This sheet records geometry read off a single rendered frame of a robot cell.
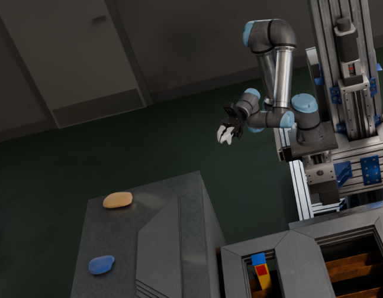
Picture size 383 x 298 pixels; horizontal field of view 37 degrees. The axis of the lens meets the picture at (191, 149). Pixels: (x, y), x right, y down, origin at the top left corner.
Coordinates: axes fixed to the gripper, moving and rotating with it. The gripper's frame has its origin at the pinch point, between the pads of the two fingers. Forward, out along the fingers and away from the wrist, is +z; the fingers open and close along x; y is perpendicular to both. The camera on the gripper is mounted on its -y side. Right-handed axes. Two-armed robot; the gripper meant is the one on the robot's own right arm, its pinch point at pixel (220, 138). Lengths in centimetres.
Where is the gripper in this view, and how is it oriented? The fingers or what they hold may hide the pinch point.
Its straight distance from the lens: 228.9
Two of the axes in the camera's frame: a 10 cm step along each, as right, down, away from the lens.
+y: 2.0, 7.7, 6.1
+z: -4.4, 6.3, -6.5
